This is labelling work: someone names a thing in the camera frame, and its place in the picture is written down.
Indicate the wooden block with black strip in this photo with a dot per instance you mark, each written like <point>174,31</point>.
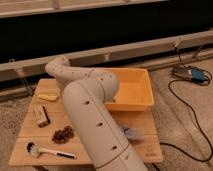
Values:
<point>41,115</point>

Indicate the wooden table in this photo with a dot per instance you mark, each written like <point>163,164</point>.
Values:
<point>148,149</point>

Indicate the yellow banana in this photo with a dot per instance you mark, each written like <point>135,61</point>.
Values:
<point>51,98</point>

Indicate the blue power device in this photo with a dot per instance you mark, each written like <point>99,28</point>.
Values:
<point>189,73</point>

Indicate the brown grape bunch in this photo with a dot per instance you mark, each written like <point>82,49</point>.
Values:
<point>62,136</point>

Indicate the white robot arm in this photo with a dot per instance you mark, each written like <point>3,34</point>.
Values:
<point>84,92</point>

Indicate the yellow plastic bin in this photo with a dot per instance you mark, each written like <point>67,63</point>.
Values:
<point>135,92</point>

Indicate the grey crumpled cloth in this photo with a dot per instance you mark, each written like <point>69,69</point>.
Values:
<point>131,133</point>

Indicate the white dish brush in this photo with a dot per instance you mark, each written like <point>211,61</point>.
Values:
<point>36,151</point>

